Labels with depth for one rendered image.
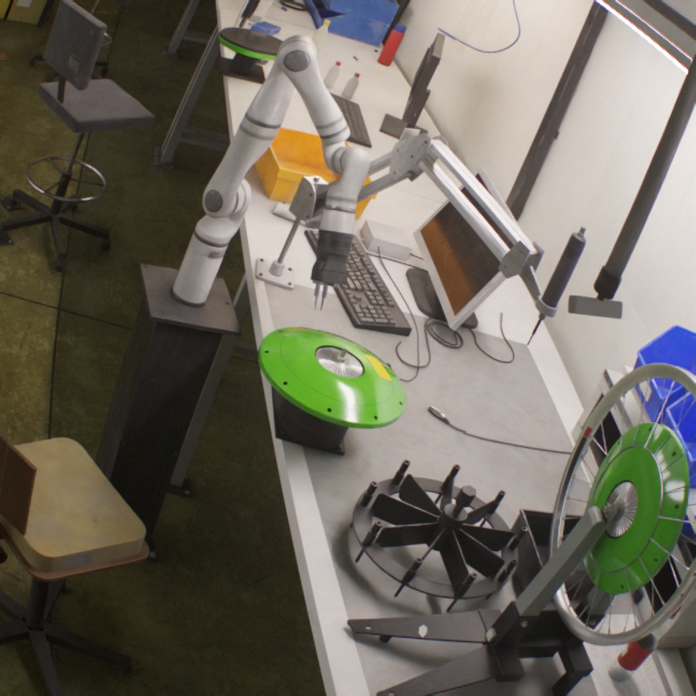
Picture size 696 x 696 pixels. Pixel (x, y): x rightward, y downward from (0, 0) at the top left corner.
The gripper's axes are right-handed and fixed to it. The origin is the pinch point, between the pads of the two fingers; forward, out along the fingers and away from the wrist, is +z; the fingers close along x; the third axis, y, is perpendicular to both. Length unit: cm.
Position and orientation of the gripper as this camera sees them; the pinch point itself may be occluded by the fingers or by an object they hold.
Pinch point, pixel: (318, 309)
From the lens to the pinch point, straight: 274.5
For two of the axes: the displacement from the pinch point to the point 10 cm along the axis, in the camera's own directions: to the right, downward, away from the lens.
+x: 8.5, 0.9, 5.3
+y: 5.1, 1.5, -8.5
